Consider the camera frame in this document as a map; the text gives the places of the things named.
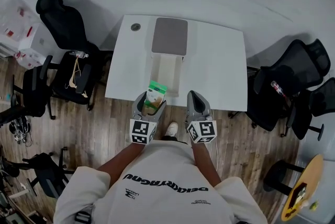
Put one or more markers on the white cardboard box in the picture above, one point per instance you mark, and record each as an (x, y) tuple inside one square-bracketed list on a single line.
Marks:
[(35, 43)]

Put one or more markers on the black round stool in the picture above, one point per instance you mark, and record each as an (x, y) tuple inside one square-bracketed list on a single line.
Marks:
[(277, 173)]

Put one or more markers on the person's left forearm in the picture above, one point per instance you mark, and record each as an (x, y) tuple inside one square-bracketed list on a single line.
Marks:
[(125, 158)]

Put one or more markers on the black high-back office chair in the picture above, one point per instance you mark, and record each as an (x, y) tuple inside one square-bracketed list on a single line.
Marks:
[(70, 34)]

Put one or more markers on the white box grey lid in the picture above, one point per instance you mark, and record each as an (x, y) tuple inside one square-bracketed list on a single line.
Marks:
[(167, 60)]

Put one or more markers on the black mesh office chair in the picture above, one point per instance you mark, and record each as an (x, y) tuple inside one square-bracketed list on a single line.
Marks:
[(318, 102), (288, 79)]

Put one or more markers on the green white box of bandages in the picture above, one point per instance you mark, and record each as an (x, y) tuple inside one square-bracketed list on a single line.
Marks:
[(155, 96)]

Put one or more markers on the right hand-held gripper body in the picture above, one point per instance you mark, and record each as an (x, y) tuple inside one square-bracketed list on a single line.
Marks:
[(202, 131)]

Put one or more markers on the small green object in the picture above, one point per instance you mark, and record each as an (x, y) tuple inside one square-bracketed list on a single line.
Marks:
[(314, 205)]

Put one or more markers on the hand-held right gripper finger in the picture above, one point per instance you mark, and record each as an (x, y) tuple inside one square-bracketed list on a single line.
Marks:
[(204, 105), (192, 102)]

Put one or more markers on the person's right forearm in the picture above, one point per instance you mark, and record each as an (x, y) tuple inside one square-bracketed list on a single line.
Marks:
[(205, 162)]

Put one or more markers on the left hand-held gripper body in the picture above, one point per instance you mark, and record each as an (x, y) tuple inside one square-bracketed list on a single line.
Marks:
[(142, 130)]

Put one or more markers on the cream printed t-shirt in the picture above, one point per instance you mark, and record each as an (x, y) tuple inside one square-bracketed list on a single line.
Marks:
[(157, 191)]

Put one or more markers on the wooden clothes hanger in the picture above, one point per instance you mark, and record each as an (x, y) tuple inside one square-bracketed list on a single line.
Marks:
[(74, 79)]

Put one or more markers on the round wooden side table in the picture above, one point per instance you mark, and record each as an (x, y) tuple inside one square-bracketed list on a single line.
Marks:
[(312, 173)]

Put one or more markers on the clear plastic bag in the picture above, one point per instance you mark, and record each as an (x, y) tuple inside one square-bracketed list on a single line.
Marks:
[(14, 20)]

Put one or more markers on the black armchair with wheels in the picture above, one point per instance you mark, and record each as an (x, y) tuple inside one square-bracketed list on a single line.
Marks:
[(34, 89)]

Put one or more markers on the red label bottle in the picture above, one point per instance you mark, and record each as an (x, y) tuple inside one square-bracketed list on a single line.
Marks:
[(278, 88)]

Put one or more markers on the clear plastic water bottle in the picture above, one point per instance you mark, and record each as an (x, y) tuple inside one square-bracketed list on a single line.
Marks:
[(79, 54)]

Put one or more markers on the small black tray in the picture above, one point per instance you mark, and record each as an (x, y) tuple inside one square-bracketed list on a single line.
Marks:
[(299, 192)]

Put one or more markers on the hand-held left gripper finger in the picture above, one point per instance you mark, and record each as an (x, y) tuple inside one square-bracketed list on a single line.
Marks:
[(160, 111), (138, 105)]

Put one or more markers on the white shoe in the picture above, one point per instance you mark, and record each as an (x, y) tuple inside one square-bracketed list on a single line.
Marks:
[(171, 128)]

